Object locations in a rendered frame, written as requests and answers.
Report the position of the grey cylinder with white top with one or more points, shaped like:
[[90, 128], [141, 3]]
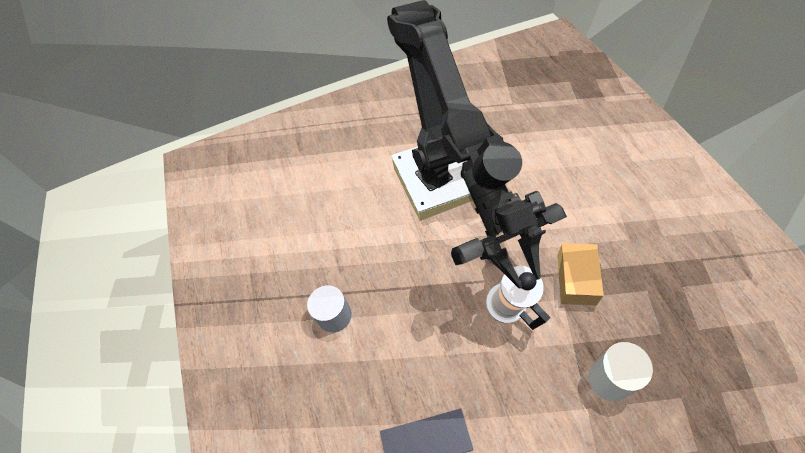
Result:
[[328, 306]]

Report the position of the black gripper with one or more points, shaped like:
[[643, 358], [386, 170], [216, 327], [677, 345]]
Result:
[[489, 248]]

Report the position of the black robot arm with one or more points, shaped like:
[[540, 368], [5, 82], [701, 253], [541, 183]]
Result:
[[454, 130]]

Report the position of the french press coffee maker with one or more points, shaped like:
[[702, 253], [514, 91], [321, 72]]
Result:
[[507, 303]]

